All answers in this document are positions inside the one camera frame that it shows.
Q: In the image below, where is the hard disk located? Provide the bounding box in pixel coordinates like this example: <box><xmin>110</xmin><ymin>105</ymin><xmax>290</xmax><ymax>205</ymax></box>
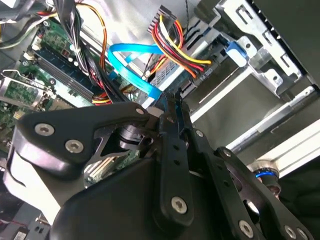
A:
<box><xmin>147</xmin><ymin>58</ymin><xmax>201</xmax><ymax>101</ymax></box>

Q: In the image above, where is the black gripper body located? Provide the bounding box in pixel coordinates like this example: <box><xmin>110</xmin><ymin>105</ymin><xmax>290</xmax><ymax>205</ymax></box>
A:
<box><xmin>49</xmin><ymin>156</ymin><xmax>235</xmax><ymax>240</ymax></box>

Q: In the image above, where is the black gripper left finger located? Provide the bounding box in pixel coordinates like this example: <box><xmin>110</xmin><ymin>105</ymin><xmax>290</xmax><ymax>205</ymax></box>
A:
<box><xmin>14</xmin><ymin>97</ymin><xmax>196</xmax><ymax>227</ymax></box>

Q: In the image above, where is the red yellow black disk wire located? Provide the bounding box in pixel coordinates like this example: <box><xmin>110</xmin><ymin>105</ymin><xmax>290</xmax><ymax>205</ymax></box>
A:
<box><xmin>146</xmin><ymin>4</ymin><xmax>215</xmax><ymax>81</ymax></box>

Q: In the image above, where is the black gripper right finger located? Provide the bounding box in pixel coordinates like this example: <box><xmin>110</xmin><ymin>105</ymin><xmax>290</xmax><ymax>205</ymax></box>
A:
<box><xmin>174</xmin><ymin>89</ymin><xmax>315</xmax><ymax>240</ymax></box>

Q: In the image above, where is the round black tool blue ring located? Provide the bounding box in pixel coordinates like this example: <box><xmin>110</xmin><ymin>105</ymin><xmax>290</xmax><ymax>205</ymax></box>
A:
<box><xmin>249</xmin><ymin>159</ymin><xmax>281</xmax><ymax>193</ymax></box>

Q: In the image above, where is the blue disk wire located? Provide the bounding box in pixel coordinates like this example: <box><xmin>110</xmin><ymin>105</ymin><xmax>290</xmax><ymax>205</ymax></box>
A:
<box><xmin>106</xmin><ymin>42</ymin><xmax>166</xmax><ymax>107</ymax></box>

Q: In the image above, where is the person's hand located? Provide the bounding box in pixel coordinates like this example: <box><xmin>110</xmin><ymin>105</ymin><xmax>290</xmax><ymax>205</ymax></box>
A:
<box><xmin>266</xmin><ymin>183</ymin><xmax>282</xmax><ymax>201</ymax></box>

